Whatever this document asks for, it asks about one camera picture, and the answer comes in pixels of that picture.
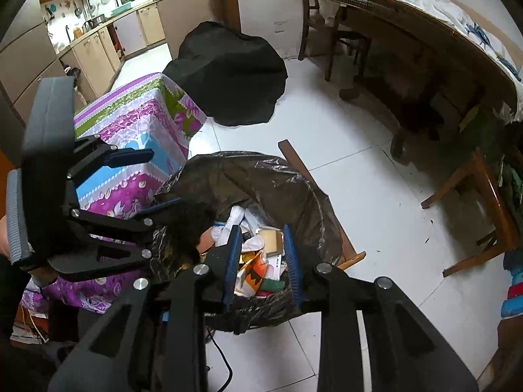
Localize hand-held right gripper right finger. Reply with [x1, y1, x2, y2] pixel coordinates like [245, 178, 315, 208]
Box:
[282, 224, 479, 392]

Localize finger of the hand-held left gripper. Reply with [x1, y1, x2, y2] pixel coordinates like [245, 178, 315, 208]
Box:
[66, 136, 155, 181]
[48, 197, 183, 283]

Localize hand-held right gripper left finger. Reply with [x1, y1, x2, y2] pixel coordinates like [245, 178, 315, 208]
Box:
[49, 225, 244, 392]

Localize orange white paper carton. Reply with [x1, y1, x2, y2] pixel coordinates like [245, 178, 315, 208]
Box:
[237, 251, 269, 297]

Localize white tissue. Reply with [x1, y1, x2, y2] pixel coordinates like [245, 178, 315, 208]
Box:
[241, 235, 266, 254]

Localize tan cardboard box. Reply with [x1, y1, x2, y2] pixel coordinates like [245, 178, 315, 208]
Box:
[261, 229, 284, 254]

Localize bin with black plastic bag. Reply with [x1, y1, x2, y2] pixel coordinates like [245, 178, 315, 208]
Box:
[149, 151, 344, 333]

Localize grey refrigerator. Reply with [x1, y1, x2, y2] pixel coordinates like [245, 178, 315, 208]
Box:
[0, 20, 68, 131]

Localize wooden strip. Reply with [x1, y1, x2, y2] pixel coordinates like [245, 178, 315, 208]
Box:
[278, 139, 366, 270]

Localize beige kitchen base cabinets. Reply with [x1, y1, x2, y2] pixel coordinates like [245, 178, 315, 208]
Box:
[57, 0, 217, 99]

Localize light wooden chair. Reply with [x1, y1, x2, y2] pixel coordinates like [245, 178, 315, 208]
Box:
[421, 151, 519, 277]

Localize blue and red stacked cushions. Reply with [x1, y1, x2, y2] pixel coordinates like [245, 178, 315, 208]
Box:
[500, 249, 523, 319]

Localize dark wooden chair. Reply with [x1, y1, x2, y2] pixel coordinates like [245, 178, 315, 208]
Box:
[297, 0, 370, 82]

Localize green bag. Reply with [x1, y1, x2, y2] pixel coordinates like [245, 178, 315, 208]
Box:
[460, 106, 523, 197]

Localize dark wooden dining table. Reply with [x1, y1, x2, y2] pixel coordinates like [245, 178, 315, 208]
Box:
[314, 0, 523, 164]

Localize white table cloth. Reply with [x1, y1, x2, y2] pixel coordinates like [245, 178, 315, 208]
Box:
[327, 0, 523, 90]

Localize black cable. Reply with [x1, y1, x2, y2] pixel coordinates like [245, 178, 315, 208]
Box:
[206, 327, 233, 392]

